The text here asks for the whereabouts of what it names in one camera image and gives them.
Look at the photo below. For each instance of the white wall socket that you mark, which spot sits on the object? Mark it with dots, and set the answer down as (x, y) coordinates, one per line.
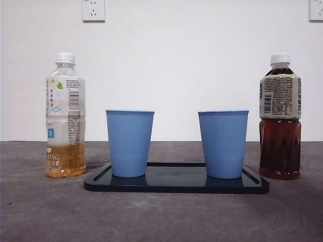
(316, 10)
(94, 11)

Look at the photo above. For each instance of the blue ribbed cup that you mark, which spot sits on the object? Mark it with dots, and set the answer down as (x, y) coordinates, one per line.
(223, 143)
(129, 143)

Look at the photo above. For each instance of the pale tea bottle white label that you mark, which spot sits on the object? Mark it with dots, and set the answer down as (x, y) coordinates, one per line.
(63, 113)

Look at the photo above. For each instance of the dark blue rectangular tray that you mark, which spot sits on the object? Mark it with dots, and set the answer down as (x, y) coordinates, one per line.
(176, 185)

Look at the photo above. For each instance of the dark tea bottle beige label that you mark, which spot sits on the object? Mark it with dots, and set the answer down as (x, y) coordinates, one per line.
(280, 146)

